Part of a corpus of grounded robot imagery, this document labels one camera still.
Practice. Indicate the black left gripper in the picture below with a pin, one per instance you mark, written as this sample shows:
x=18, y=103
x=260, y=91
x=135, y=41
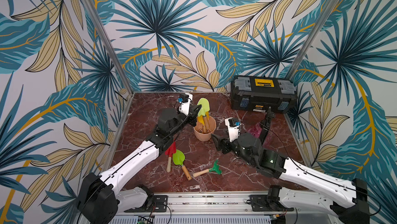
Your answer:
x=193, y=114

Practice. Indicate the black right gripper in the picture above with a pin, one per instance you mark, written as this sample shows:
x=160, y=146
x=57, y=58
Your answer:
x=222, y=143

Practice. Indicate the yellow toy shovel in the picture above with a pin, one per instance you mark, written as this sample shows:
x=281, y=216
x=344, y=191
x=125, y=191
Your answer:
x=204, y=121

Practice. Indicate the light green toy spade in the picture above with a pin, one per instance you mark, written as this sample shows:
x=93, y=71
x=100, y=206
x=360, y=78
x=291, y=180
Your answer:
x=205, y=108

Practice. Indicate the pink transparent spray bottle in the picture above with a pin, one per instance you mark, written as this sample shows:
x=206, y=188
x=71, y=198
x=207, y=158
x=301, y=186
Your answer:
x=261, y=129

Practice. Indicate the red toy shovel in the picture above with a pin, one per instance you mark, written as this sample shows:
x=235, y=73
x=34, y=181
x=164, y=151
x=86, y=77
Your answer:
x=169, y=153

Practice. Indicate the bright green toy trowel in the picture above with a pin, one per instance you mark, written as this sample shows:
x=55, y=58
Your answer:
x=178, y=159

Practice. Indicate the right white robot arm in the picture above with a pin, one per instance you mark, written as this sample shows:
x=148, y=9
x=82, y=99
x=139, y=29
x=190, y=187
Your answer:
x=347, y=200

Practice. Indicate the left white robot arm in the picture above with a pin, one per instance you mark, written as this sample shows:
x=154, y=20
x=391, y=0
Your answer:
x=101, y=198

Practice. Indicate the terracotta plastic flower pot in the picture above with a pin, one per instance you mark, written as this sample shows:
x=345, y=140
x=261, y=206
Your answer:
x=205, y=136

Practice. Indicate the green toy rake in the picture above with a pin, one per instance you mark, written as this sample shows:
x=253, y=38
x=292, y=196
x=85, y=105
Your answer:
x=214, y=169

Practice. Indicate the black toolbox yellow label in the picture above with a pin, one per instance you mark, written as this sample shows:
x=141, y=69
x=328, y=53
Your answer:
x=259, y=94

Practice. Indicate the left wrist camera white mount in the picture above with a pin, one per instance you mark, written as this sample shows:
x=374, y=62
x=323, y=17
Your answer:
x=184, y=100

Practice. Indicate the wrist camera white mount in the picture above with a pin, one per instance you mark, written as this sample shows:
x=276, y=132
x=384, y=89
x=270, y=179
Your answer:
x=233, y=127
x=184, y=100

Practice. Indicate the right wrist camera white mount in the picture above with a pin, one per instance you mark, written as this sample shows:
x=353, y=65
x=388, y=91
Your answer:
x=233, y=127

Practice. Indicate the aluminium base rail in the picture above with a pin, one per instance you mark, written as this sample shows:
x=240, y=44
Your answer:
x=223, y=208

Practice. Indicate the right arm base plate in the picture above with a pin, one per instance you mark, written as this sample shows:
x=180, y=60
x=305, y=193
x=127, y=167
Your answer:
x=266, y=203

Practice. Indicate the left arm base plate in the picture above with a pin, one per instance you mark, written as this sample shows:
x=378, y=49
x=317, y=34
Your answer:
x=155, y=203

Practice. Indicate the aluminium left corner post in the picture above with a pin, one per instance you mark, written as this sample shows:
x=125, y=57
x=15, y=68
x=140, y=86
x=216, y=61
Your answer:
x=90, y=8

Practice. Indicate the aluminium corner post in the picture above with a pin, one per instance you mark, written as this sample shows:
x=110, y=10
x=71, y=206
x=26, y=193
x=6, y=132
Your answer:
x=322, y=18
x=90, y=8

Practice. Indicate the aluminium right corner post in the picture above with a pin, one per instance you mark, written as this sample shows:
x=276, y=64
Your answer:
x=322, y=18

